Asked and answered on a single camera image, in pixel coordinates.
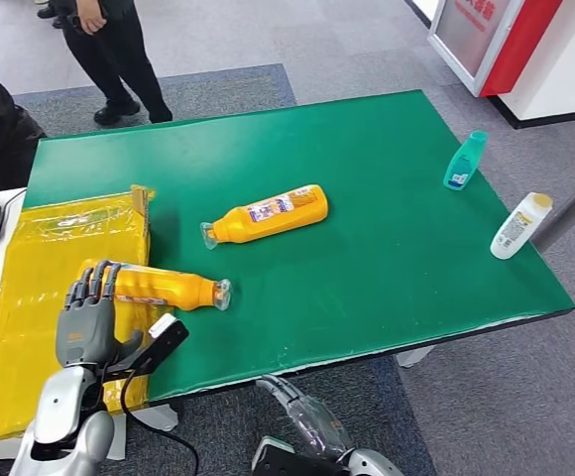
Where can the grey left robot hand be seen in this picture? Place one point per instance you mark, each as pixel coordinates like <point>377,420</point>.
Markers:
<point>87,328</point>

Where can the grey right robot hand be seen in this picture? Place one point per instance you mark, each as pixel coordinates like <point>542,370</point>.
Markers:
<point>312,424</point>

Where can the orange bottle with clear cap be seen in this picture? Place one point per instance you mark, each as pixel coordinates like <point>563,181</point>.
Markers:
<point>268,220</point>
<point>168,289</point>

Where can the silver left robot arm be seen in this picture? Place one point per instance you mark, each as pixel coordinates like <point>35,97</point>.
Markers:
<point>64,414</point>

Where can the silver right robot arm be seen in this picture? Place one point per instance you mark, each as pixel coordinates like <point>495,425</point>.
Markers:
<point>376,465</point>

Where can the teal plastic bottle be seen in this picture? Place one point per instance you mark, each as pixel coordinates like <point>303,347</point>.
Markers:
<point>465,161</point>

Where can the white bottle with yellow cap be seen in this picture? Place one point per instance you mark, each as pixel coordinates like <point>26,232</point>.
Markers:
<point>519,227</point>

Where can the yellow plastic wrapped box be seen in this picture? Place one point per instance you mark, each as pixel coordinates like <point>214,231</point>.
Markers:
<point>29,276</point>

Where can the white table foot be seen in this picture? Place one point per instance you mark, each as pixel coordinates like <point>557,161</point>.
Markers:
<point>156,419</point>
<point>413,356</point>

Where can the green table mat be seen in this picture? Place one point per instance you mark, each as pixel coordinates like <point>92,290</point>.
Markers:
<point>391,230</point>

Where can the grey metal bar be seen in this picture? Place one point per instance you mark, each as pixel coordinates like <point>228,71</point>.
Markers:
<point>572,207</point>

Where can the red and white display stand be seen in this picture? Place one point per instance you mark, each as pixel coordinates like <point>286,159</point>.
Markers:
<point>520,46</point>

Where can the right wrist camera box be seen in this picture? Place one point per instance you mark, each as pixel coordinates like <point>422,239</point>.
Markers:
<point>287,463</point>

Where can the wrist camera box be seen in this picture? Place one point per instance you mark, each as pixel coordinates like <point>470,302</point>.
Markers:
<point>287,463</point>
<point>161,341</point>

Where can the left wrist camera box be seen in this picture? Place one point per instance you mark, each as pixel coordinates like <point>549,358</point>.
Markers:
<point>161,341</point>

